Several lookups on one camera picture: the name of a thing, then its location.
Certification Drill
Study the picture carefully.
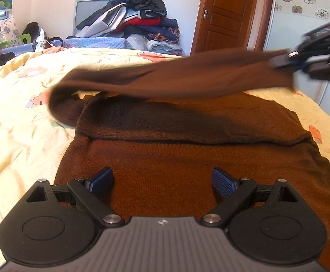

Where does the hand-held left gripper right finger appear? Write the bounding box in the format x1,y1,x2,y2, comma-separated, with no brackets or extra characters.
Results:
203,167,302,227

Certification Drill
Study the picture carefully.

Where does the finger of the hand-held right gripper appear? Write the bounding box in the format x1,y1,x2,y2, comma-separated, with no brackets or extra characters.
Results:
294,58,330,83
270,47,330,69

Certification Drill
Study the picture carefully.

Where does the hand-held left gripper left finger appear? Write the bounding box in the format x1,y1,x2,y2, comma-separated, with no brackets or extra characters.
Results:
26,167,125,227

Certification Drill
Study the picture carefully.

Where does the brown knit sweater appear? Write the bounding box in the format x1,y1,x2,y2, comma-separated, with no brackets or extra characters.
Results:
48,48,330,264

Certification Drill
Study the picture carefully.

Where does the pile of clothes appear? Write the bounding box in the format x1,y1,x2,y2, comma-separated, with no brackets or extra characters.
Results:
76,0,182,56

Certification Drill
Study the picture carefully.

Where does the white wardrobe with flower stickers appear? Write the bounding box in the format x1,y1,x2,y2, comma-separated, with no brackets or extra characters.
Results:
264,0,330,111

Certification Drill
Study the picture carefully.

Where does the brown wooden door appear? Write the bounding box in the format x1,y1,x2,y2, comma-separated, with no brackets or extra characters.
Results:
190,0,276,56

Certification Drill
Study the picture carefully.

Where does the yellow floral bed quilt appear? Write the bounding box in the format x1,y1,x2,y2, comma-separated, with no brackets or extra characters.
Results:
0,47,330,272

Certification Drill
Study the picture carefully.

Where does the blue quilted blanket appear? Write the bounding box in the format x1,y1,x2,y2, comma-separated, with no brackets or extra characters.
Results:
65,36,127,49

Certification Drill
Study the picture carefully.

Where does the pink cloth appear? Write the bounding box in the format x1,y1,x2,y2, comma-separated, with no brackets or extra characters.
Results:
41,46,68,55

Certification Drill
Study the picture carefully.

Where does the white plastic bag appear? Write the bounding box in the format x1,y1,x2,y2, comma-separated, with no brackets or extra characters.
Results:
33,28,51,52

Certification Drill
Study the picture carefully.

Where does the black cloth bundle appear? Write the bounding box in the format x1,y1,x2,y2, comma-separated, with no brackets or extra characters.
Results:
22,22,42,41

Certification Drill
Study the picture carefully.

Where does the grey framed board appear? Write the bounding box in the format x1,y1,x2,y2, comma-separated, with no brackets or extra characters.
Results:
74,0,113,36

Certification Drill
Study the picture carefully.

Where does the floral pillow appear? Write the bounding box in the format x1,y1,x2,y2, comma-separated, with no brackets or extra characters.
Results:
0,16,21,47

